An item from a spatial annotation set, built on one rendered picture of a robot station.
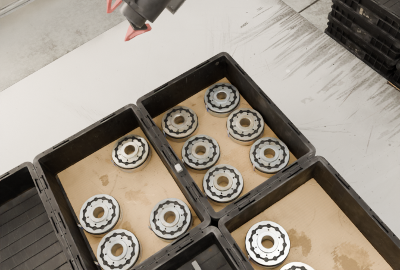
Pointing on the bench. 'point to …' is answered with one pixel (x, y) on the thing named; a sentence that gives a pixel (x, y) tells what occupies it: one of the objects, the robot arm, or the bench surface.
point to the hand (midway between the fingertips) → (118, 24)
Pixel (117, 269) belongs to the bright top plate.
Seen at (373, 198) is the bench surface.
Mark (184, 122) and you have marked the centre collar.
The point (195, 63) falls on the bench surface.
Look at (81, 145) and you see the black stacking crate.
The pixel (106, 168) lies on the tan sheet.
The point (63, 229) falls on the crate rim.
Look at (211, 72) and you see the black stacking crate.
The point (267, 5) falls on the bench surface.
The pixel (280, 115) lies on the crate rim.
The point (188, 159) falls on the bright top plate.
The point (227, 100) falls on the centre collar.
